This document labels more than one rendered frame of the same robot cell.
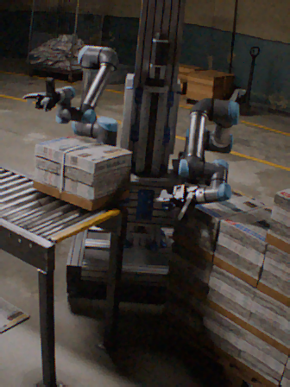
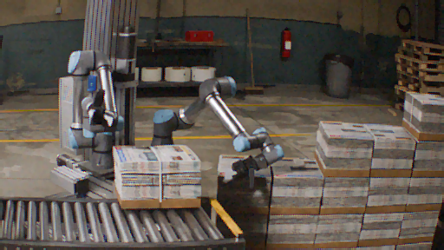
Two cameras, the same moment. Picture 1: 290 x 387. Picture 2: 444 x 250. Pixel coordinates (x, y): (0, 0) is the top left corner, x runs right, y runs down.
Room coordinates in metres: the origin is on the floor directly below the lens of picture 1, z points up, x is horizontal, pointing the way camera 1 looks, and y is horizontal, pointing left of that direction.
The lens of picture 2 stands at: (0.63, 2.03, 1.80)
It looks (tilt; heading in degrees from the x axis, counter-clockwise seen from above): 14 degrees down; 311
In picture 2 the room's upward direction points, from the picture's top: 3 degrees clockwise
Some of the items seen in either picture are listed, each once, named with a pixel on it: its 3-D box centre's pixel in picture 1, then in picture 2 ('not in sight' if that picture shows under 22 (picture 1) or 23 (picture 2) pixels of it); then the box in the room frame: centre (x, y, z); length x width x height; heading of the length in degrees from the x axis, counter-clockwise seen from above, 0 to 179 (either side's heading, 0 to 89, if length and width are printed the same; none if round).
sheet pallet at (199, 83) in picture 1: (196, 85); not in sight; (9.10, -0.66, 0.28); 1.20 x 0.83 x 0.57; 58
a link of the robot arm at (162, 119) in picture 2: (197, 138); (164, 121); (3.05, -0.26, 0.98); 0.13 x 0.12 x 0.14; 85
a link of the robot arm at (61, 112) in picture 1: (66, 112); (93, 126); (2.83, 0.45, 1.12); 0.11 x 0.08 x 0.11; 67
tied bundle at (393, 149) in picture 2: not in sight; (386, 150); (1.88, -0.95, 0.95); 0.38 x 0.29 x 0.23; 130
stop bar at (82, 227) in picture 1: (87, 225); (225, 216); (2.14, 0.22, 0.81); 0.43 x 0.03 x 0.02; 148
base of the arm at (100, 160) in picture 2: not in sight; (102, 156); (3.03, 0.24, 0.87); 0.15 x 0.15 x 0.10
